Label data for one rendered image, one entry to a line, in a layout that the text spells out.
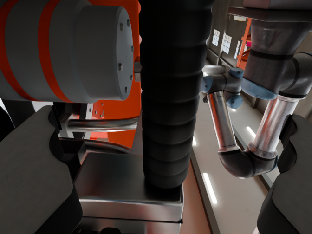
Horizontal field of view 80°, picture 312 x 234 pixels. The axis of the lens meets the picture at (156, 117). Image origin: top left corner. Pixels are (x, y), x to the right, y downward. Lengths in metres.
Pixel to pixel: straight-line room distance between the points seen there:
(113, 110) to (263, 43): 0.56
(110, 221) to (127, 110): 0.63
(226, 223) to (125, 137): 6.17
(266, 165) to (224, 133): 0.22
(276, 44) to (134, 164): 0.52
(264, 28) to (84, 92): 0.49
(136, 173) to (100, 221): 0.05
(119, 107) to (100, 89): 0.52
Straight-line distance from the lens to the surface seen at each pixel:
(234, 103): 1.00
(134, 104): 0.75
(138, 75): 0.45
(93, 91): 0.26
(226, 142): 0.87
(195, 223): 6.59
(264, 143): 0.89
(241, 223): 7.00
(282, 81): 0.68
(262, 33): 0.61
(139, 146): 0.26
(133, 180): 0.16
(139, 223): 0.18
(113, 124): 0.38
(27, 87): 0.29
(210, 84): 0.89
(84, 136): 0.52
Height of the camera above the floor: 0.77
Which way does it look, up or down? 33 degrees up
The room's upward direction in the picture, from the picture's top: 179 degrees counter-clockwise
